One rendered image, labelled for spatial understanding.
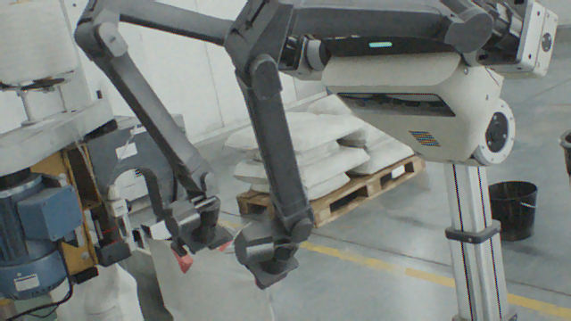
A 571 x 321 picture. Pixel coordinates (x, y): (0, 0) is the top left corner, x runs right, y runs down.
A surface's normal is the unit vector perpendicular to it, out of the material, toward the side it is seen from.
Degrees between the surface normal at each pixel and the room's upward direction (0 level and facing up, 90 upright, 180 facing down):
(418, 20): 113
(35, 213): 90
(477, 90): 90
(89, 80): 90
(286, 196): 108
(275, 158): 118
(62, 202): 90
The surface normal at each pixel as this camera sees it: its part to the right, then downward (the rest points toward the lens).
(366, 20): 0.45, 0.55
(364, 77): -0.62, -0.52
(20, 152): 0.86, -0.03
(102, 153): 0.65, 0.08
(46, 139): 0.97, -0.13
